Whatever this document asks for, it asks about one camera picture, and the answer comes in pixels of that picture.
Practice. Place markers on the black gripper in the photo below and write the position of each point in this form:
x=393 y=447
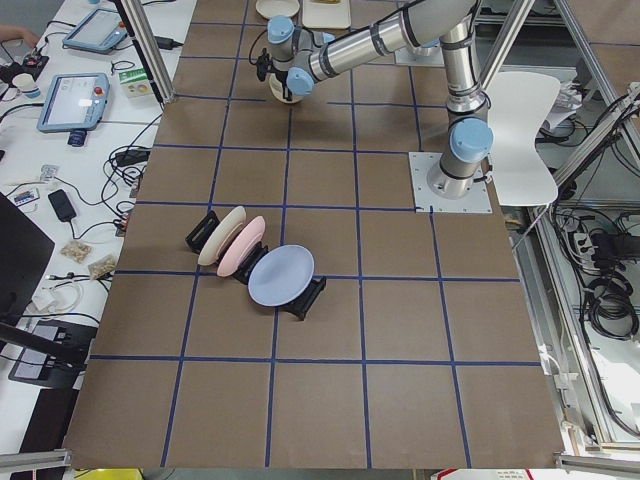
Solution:
x=285 y=90

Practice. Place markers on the white ceramic bowl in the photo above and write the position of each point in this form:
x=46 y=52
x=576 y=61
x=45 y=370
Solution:
x=281 y=93

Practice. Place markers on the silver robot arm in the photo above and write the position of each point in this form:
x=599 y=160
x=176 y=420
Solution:
x=300 y=58

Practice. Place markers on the white round plate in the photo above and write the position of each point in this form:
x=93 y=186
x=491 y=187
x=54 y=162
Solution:
x=269 y=9

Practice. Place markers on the white rectangular tray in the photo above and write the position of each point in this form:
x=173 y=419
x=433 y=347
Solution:
x=331 y=16

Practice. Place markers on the green white small box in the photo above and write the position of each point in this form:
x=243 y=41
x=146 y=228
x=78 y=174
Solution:
x=135 y=83

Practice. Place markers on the blue teach pendant far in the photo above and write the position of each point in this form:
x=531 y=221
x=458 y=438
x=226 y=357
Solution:
x=101 y=31

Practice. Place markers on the blue teach pendant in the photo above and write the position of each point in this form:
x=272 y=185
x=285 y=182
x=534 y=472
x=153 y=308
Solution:
x=101 y=31
x=74 y=102

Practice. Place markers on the cream plate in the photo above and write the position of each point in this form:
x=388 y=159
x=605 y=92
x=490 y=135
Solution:
x=222 y=236

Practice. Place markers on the pink plate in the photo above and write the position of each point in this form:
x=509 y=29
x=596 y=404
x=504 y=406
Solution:
x=241 y=247

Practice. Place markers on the blue teach pendant near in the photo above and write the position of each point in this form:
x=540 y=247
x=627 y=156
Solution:
x=74 y=102

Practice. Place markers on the blue plate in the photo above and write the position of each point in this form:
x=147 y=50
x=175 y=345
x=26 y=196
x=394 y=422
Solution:
x=281 y=275

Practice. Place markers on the black dish rack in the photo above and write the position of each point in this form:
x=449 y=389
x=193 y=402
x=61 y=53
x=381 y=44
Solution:
x=298 y=307

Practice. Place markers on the black phone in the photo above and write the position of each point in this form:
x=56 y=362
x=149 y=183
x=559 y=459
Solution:
x=62 y=205

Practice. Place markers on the white chair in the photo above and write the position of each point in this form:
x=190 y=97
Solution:
x=520 y=102

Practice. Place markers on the black monitor stand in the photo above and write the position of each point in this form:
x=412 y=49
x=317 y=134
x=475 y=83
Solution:
x=52 y=352

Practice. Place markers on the aluminium frame post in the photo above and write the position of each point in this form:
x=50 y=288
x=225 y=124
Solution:
x=139 y=30

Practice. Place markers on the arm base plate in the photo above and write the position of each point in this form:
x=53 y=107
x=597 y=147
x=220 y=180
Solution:
x=435 y=192

